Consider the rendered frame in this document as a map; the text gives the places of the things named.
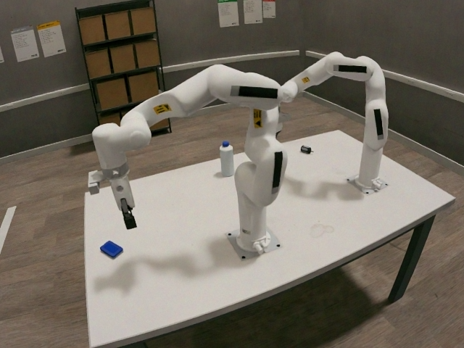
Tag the small blue flat box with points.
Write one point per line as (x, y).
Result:
(111, 249)

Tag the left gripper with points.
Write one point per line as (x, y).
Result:
(121, 190)

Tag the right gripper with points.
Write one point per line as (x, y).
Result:
(278, 130)

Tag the white plastic bottle with blue cap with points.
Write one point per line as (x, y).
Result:
(226, 159)

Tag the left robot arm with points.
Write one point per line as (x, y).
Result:
(258, 182)

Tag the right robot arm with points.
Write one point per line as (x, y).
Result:
(376, 113)

